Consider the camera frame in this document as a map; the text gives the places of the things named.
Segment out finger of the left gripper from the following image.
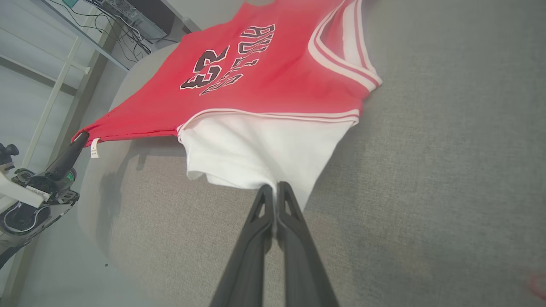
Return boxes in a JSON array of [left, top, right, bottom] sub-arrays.
[[46, 131, 90, 182]]

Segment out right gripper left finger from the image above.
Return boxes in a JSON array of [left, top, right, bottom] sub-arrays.
[[210, 184, 275, 307]]

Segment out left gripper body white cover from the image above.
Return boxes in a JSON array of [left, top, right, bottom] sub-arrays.
[[0, 167, 81, 250]]

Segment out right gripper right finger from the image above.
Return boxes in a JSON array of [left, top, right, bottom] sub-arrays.
[[277, 181, 340, 307]]

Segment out red jersey with white sleeves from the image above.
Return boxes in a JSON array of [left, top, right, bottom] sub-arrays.
[[72, 0, 383, 212]]

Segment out red shorts with white stripes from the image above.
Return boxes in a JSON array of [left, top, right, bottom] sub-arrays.
[[527, 273, 546, 301]]

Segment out black desktop computer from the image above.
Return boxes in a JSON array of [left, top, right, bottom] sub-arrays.
[[100, 0, 168, 40]]

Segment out grey fabric sofa cushion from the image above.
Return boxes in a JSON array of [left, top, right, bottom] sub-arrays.
[[77, 0, 546, 307]]

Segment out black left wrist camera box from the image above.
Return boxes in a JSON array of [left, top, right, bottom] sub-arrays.
[[0, 144, 20, 171]]

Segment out white desk frame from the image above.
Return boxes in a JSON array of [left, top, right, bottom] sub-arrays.
[[21, 0, 131, 169]]

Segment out black computer cable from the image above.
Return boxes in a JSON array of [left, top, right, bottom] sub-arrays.
[[47, 0, 180, 64]]

